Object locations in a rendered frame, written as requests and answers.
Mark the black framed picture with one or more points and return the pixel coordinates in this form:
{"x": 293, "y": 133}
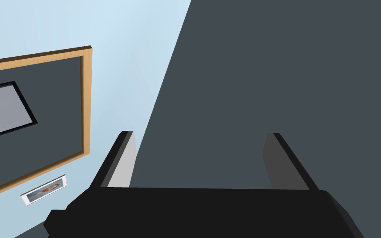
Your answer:
{"x": 7, "y": 108}

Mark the white framed picture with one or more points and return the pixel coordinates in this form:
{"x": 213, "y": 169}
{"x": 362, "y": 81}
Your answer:
{"x": 44, "y": 190}

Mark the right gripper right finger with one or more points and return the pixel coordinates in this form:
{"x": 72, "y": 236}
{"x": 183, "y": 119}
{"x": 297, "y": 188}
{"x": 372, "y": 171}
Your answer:
{"x": 284, "y": 168}

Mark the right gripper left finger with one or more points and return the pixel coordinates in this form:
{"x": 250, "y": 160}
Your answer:
{"x": 119, "y": 165}

